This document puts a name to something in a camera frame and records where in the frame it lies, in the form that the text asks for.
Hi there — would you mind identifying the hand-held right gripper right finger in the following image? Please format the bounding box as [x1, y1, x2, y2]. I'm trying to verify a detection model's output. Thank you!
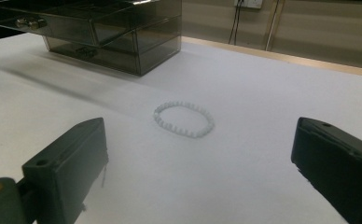
[290, 116, 362, 224]

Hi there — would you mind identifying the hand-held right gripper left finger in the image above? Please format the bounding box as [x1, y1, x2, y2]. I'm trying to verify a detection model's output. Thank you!
[21, 117, 110, 224]

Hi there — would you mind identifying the white bead bracelet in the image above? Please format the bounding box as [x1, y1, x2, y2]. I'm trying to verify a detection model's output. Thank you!
[152, 100, 216, 140]

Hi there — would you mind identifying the smoky drawer with metal knob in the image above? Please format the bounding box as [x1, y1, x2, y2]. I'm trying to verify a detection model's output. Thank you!
[43, 35, 140, 77]
[0, 0, 141, 48]

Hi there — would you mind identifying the smoky transparent drawer box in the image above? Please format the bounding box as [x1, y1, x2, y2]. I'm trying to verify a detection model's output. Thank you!
[0, 0, 183, 77]

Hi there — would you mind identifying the white table sheet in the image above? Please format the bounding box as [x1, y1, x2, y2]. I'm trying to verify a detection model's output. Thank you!
[0, 32, 362, 224]

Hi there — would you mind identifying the wooden table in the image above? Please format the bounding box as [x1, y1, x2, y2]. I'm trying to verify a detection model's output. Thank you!
[181, 35, 362, 79]

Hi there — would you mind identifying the black wall cable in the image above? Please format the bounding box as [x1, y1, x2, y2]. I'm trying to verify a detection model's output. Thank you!
[228, 0, 240, 45]
[233, 0, 244, 46]

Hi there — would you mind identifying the white wall socket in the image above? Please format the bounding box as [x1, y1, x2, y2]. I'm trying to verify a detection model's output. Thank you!
[233, 0, 263, 9]

